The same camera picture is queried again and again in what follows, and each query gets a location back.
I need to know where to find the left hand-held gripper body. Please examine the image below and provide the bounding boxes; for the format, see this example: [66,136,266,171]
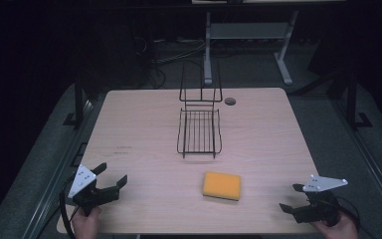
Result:
[67,164,120,217]

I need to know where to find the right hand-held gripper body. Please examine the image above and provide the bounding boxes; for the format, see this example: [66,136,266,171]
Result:
[291,174,349,228]

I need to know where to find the yellow sponge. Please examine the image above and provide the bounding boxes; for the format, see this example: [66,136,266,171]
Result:
[202,170,242,202]

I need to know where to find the black wire rack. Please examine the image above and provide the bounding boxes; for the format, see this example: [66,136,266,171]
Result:
[176,60,224,159]

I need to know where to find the person's right hand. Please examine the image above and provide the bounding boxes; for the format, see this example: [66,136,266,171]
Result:
[311,212,360,239]

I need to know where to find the person's left hand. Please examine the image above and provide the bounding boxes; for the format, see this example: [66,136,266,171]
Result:
[71,206,102,239]

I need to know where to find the grey metal stand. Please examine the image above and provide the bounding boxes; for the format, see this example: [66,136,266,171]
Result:
[203,9,300,87]

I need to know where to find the black cable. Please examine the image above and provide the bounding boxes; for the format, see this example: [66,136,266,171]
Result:
[336,195,374,239]
[59,175,81,239]

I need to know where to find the black metal post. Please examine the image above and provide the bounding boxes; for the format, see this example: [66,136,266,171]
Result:
[63,74,91,129]
[344,71,374,130]

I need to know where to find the bundle of floor cables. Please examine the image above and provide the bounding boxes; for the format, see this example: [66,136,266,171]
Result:
[132,34,207,90]

